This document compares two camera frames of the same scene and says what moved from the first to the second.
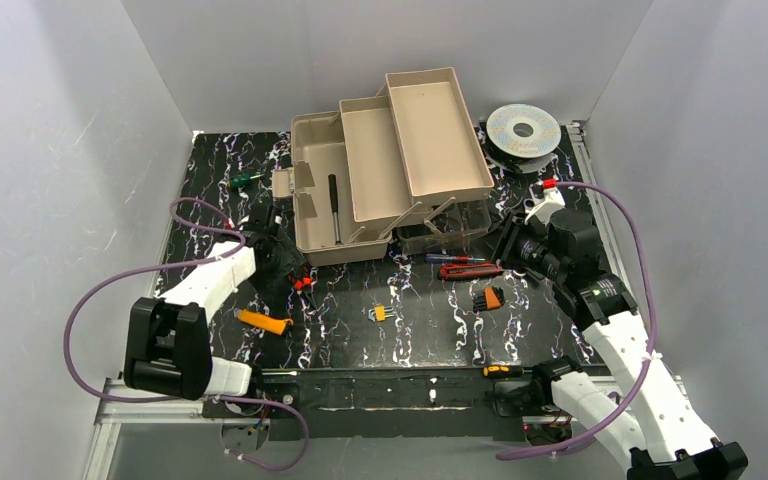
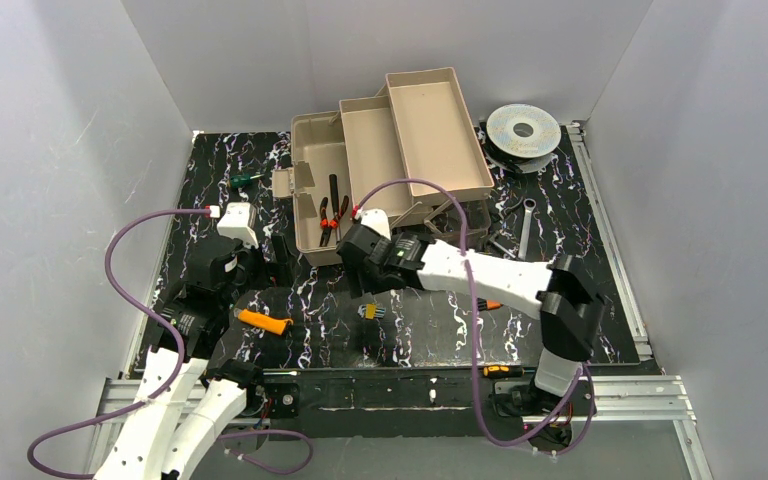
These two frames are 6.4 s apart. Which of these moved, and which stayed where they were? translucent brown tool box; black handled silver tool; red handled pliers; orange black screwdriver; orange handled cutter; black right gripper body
Moved: black right gripper body; red handled pliers
Stayed: black handled silver tool; translucent brown tool box; orange black screwdriver; orange handled cutter
